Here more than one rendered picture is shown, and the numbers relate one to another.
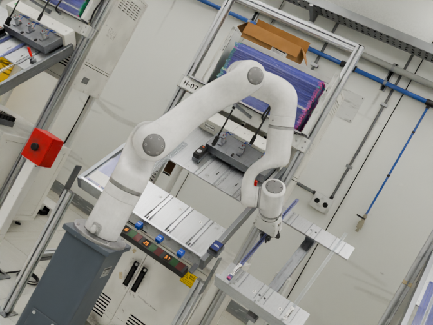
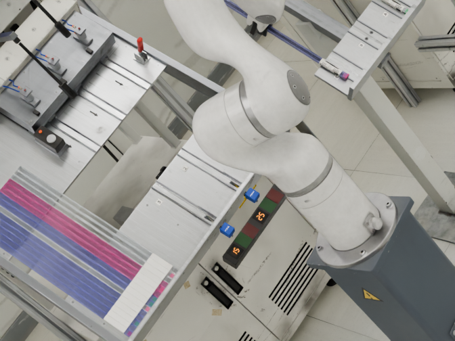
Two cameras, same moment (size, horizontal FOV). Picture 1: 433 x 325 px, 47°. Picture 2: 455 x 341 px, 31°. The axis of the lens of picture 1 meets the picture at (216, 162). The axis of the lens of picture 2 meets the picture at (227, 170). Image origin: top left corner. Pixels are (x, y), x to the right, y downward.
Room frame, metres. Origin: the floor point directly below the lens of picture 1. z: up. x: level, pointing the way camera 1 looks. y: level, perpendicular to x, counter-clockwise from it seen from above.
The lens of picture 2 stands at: (0.66, 1.18, 1.74)
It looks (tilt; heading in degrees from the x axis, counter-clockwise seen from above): 28 degrees down; 320
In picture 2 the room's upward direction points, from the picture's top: 43 degrees counter-clockwise
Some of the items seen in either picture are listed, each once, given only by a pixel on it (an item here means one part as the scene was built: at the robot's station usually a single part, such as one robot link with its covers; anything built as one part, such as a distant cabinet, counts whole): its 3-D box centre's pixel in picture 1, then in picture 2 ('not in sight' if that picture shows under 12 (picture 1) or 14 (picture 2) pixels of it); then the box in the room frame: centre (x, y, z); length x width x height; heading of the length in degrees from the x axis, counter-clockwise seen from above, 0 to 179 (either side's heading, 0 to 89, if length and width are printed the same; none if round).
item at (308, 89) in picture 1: (268, 86); not in sight; (2.55, -0.04, 1.52); 0.51 x 0.13 x 0.27; 71
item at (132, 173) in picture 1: (141, 154); (256, 139); (1.68, 0.24, 1.00); 0.19 x 0.12 x 0.24; 17
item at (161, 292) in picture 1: (155, 282); (183, 280); (2.68, -0.03, 0.31); 0.70 x 0.65 x 0.62; 71
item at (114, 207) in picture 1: (112, 211); (332, 202); (1.65, 0.23, 0.79); 0.19 x 0.19 x 0.18
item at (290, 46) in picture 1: (288, 46); not in sight; (2.87, -0.04, 1.82); 0.68 x 0.30 x 0.20; 71
